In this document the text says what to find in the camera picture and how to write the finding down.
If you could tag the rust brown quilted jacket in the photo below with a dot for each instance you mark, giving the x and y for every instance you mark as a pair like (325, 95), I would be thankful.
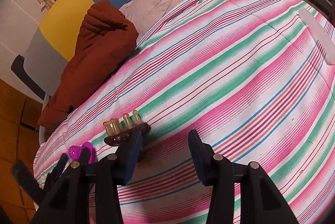
(105, 40)

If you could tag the pink quilted pillow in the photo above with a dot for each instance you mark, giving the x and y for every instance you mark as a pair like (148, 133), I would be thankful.
(145, 13)

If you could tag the grey yellow blue headboard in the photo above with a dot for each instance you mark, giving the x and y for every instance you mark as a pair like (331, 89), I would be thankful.
(54, 42)

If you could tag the brown massage brush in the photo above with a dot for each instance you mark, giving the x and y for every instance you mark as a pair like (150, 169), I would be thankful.
(118, 134)

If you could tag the purple button-top toy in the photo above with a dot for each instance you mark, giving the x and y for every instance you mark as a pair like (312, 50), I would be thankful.
(74, 152)

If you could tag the black rolled mat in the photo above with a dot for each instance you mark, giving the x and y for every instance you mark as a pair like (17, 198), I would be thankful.
(18, 69)

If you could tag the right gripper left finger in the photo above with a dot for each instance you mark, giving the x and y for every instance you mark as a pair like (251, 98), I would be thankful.
(68, 200)

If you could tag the striped pink green blanket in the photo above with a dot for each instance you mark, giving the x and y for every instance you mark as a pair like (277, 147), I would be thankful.
(248, 76)

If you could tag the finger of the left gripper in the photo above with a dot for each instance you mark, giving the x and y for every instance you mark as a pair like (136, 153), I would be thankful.
(85, 155)
(53, 176)

